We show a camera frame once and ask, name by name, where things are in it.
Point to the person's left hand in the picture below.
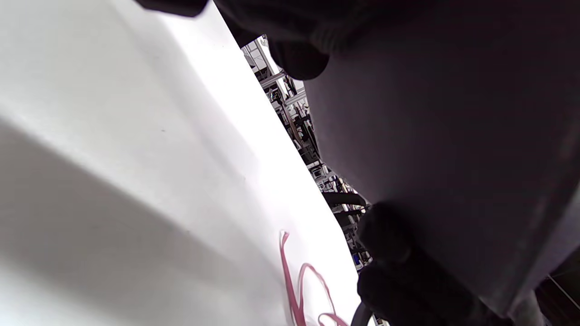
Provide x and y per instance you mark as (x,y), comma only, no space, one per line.
(299,59)

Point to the black gift box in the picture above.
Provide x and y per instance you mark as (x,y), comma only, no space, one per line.
(430,136)

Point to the pink bow ribbon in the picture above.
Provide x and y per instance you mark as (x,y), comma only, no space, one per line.
(290,280)

